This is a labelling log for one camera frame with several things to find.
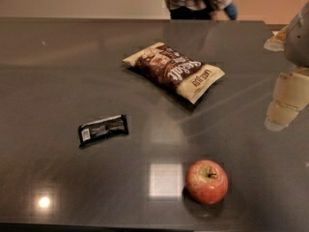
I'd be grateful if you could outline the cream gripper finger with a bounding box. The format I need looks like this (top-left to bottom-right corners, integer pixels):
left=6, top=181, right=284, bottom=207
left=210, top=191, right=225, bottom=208
left=265, top=68, right=309, bottom=131
left=264, top=26, right=288, bottom=51

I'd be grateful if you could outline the red apple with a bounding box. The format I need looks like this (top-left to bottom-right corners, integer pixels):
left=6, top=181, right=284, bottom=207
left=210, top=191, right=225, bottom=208
left=185, top=159, right=228, bottom=205

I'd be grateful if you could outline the brown sea salt chip bag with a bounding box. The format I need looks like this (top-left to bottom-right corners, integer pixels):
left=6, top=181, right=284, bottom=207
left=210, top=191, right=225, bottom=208
left=123, top=43, right=225, bottom=104

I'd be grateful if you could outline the person in plaid shirt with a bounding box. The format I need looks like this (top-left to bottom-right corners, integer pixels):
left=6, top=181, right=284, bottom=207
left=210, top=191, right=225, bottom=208
left=164, top=0, right=238, bottom=20

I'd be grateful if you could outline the black snack bar wrapper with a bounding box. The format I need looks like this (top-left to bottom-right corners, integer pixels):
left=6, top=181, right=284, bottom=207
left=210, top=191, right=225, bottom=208
left=78, top=114, right=128, bottom=147

